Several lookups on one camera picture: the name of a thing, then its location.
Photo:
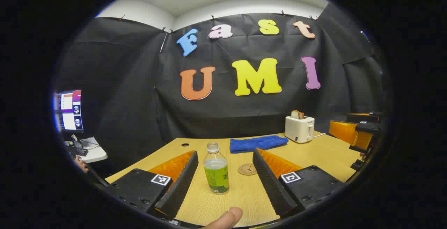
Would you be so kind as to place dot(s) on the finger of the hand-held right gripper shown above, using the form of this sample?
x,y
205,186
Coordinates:
x,y
363,118
370,127

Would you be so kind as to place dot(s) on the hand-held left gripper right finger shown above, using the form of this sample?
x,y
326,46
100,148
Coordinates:
x,y
270,187

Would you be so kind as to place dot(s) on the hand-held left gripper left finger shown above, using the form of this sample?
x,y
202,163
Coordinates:
x,y
181,187

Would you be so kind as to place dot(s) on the round wooden coaster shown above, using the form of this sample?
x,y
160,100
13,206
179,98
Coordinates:
x,y
246,169

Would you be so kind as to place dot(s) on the green label water bottle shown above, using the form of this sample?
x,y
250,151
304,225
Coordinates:
x,y
216,176

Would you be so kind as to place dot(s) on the blue folded towel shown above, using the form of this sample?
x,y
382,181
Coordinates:
x,y
255,143

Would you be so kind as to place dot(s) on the white toaster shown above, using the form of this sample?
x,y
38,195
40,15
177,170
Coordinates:
x,y
298,129

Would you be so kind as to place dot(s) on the toast bread slice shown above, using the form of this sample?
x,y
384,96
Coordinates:
x,y
297,114

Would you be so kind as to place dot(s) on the white side table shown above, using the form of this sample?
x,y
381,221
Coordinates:
x,y
96,154

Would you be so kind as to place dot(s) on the small black keyboard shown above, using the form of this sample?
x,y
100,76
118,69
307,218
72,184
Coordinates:
x,y
81,151

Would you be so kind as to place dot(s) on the computer monitor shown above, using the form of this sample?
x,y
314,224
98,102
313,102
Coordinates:
x,y
70,110

